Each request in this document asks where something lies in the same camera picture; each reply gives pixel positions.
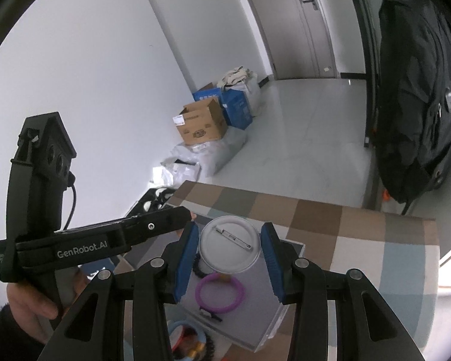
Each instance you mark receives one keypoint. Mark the large blue box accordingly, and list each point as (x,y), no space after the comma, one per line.
(238,107)

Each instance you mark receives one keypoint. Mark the small white plastic bag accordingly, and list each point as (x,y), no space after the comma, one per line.
(180,171)

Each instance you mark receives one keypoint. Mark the brown cardboard box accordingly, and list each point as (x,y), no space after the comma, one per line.
(203,124)

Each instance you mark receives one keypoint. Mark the grey door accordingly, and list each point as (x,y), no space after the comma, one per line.
(285,26)

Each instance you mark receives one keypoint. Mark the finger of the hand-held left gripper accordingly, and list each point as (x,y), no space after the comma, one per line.
(154,225)

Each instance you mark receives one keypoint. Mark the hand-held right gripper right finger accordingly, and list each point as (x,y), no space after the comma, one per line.
(272,261)

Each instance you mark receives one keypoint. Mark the checked tablecloth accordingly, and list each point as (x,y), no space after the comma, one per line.
(360,240)

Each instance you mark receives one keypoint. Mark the black hair clip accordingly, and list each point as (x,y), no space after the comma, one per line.
(211,315)

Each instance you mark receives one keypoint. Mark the small orange object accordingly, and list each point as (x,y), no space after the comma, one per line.
(386,195)

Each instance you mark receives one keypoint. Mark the round white pin badge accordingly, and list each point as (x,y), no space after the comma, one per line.
(229,259)

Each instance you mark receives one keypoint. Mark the person's left hand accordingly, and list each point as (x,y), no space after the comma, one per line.
(30,304)

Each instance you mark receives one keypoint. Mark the small blue box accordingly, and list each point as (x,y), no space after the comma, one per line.
(206,94)

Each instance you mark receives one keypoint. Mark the light blue bangle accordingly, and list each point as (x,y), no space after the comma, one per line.
(202,331)

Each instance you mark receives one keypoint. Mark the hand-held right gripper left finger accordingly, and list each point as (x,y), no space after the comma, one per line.
(184,261)

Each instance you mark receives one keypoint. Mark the black backpack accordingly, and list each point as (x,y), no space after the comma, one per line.
(413,101)

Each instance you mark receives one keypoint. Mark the grey jewelry tray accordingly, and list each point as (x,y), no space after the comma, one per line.
(255,308)

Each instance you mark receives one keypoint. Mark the black bag with white items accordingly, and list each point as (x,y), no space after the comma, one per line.
(146,199)

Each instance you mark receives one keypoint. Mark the black metal frame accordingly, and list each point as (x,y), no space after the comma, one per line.
(368,64)

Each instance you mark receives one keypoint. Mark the white tote bag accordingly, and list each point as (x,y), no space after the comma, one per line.
(252,90)

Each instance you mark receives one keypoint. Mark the large grey plastic bag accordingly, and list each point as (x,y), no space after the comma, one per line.
(218,154)

